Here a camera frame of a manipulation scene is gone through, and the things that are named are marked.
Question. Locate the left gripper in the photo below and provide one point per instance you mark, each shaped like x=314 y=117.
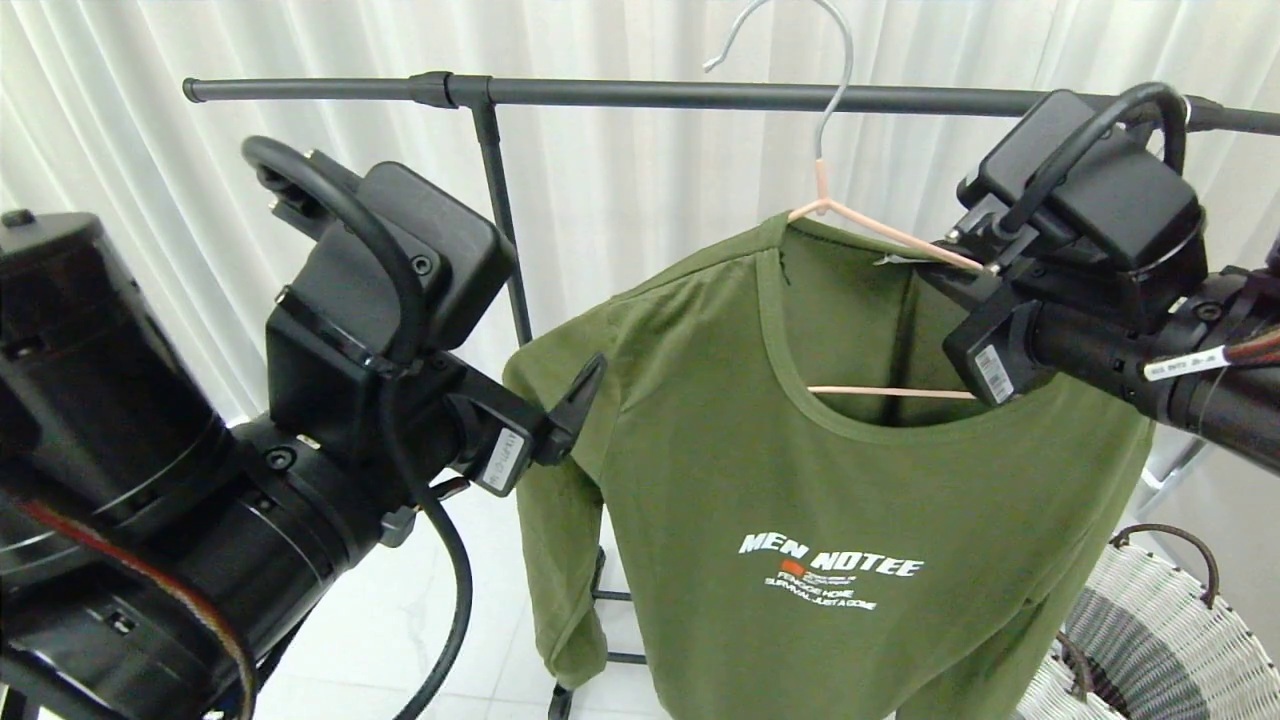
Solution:
x=300 y=540

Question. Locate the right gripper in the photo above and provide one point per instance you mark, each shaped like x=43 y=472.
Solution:
x=1080 y=345

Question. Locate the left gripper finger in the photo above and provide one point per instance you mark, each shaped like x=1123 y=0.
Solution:
x=575 y=420

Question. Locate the pink clothes hanger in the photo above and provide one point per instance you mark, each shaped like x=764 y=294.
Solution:
x=880 y=392

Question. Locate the green long-sleeved shirt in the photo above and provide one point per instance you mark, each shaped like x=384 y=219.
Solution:
x=800 y=480

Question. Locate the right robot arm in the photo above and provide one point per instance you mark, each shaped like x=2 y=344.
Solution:
x=1240 y=420

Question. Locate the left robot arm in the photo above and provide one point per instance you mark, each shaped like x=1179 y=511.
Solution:
x=80 y=350

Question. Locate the white laundry basket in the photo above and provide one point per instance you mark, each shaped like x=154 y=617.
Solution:
x=1180 y=650

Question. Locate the black clothes rack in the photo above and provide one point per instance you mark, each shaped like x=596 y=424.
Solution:
x=650 y=93

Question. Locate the white curtain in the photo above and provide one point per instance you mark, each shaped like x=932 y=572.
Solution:
x=620 y=200

